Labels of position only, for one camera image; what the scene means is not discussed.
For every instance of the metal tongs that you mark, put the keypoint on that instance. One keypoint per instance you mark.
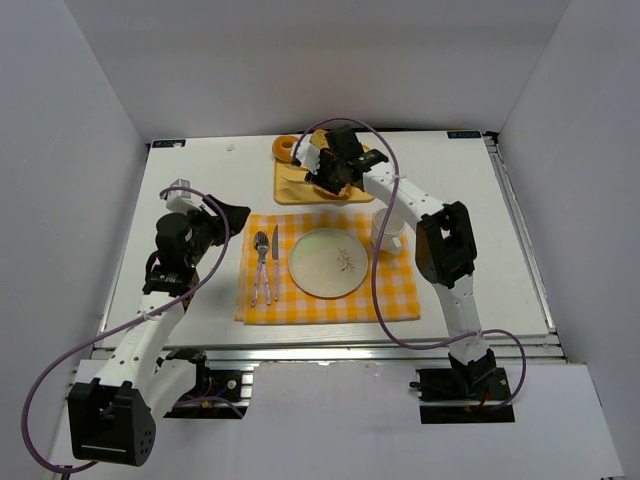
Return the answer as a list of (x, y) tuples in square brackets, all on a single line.
[(295, 176)]

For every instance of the pale green ceramic plate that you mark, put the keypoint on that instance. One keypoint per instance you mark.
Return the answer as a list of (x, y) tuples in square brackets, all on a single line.
[(328, 263)]

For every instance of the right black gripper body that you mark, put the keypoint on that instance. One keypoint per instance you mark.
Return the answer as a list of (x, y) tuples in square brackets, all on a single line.
[(329, 173)]

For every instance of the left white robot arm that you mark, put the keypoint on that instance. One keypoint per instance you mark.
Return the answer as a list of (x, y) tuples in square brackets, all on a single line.
[(113, 417)]

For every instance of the fork with patterned handle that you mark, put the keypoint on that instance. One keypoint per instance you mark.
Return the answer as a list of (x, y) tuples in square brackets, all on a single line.
[(261, 246)]

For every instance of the yellow plastic tray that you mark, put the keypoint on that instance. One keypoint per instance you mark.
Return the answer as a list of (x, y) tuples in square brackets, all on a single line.
[(286, 193)]

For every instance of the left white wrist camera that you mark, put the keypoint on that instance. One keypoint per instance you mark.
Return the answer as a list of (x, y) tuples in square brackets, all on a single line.
[(180, 200)]

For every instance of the back bread slice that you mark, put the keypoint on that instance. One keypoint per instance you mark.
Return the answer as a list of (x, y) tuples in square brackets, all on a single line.
[(318, 139)]

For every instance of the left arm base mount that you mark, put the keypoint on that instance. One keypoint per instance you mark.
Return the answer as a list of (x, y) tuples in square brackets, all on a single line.
[(216, 393)]

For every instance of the blue corner label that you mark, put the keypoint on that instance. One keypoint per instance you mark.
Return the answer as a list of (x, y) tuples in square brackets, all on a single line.
[(168, 143), (464, 134)]

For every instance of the glazed ring donut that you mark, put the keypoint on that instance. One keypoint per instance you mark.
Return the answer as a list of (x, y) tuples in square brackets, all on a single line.
[(282, 148)]

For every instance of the white ceramic mug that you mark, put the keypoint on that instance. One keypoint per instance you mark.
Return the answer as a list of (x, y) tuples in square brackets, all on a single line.
[(392, 234)]

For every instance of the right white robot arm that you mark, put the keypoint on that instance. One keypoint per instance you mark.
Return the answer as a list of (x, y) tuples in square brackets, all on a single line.
[(445, 248)]

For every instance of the bread slice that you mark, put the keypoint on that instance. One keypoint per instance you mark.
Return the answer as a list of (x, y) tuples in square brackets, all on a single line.
[(318, 139), (342, 195)]

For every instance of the left blue corner label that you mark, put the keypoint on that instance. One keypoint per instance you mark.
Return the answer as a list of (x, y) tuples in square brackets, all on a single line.
[(168, 143)]

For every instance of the front bread slice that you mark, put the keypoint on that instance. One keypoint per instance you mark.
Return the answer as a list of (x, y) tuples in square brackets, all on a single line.
[(342, 195)]

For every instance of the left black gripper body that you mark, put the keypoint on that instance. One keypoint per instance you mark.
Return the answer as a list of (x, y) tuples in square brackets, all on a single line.
[(215, 221)]

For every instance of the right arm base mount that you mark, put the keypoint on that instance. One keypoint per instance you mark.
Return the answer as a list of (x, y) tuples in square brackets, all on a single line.
[(444, 398)]

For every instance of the knife with patterned handle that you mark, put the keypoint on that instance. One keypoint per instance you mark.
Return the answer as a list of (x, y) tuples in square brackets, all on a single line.
[(275, 257)]

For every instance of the yellow checkered cloth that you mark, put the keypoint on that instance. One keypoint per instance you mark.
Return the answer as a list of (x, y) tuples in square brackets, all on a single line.
[(389, 290)]

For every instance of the right blue corner label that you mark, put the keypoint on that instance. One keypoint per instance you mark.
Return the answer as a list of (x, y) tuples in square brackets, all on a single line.
[(464, 134)]

